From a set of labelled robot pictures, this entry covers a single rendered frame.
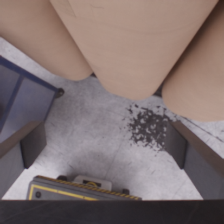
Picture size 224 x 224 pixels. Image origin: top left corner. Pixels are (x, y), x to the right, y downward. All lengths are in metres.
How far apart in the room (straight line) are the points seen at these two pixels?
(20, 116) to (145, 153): 0.99
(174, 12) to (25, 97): 1.23
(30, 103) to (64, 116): 0.28
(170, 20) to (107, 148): 1.07
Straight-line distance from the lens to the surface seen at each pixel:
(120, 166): 1.29
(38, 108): 1.32
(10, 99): 0.94
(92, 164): 1.32
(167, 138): 0.17
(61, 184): 1.07
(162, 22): 0.34
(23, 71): 0.94
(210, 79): 0.56
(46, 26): 0.67
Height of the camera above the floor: 1.26
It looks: 81 degrees down
